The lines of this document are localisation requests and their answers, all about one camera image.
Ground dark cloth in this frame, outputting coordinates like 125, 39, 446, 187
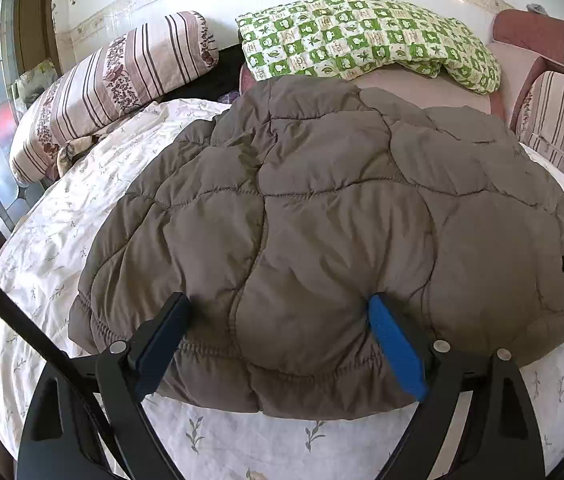
159, 42, 247, 106

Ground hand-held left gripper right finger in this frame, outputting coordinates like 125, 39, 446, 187
367, 292, 545, 480

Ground white leaf-print bedsheet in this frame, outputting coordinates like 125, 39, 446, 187
0, 97, 564, 480

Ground cream leaf-print cloth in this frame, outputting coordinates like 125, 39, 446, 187
54, 132, 113, 178

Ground wooden door frame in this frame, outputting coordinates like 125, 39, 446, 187
12, 0, 70, 78

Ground black cable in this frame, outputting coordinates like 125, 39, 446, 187
0, 245, 133, 480

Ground green checked blanket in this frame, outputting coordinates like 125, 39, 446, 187
235, 0, 502, 96

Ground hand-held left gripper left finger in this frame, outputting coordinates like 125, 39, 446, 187
16, 291, 193, 480

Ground grey quilted jacket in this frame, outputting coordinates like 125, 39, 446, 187
68, 76, 564, 421

